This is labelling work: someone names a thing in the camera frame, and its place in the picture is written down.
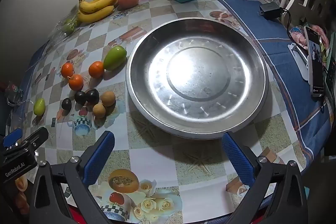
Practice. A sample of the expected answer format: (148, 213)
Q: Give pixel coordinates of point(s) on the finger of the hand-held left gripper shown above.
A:
(31, 140)
(11, 137)

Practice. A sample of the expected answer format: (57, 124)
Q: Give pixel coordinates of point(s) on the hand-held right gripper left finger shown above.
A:
(99, 158)

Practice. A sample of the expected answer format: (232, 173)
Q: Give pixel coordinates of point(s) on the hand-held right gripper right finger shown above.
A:
(237, 158)

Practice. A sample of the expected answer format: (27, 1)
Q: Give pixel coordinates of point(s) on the small green fruit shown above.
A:
(39, 107)

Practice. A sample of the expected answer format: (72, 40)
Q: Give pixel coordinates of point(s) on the tan longan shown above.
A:
(99, 110)
(108, 98)

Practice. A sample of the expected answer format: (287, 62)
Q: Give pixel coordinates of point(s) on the dark plum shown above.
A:
(80, 97)
(66, 103)

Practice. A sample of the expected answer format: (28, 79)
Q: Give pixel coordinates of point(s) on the dark cherry with stem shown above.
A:
(92, 95)

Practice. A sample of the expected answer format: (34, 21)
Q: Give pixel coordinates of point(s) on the orange tangerine with stem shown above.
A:
(76, 82)

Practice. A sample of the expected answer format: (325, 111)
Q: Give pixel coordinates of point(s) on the round metal basin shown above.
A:
(197, 77)

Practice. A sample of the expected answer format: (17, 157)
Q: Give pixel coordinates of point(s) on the large green mango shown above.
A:
(114, 57)

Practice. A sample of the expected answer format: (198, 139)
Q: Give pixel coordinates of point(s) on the clear plastic tablecloth clip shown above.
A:
(13, 91)

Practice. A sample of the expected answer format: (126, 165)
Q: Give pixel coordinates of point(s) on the checkered printed tablecloth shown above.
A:
(162, 161)

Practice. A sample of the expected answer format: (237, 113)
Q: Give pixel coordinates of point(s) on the white phone stand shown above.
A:
(299, 56)

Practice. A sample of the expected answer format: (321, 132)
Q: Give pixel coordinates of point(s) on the clear bag of green fruit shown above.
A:
(67, 26)

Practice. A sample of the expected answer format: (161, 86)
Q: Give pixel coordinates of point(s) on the black smartphone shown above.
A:
(315, 61)

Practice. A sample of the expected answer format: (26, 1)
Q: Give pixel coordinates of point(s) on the blue cloth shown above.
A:
(262, 29)

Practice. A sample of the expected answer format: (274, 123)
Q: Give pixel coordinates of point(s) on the pink floral bag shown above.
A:
(298, 35)

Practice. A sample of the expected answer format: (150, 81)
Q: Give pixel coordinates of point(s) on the yellow banana bunch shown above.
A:
(95, 7)

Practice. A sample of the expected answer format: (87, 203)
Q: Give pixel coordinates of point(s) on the black charger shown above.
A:
(269, 11)

